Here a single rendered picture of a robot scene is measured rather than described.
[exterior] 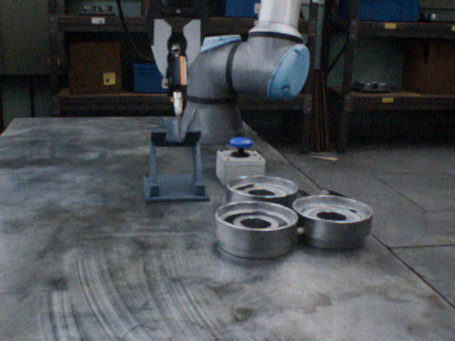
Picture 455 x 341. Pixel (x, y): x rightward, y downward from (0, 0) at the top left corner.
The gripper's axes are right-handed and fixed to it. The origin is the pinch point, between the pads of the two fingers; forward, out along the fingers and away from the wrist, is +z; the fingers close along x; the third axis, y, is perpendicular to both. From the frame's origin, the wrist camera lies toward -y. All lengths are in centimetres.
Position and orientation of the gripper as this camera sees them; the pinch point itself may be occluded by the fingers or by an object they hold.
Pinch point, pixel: (176, 70)
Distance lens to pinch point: 92.0
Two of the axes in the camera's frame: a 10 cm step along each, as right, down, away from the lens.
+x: -9.9, 0.1, -1.0
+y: -1.0, -2.6, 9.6
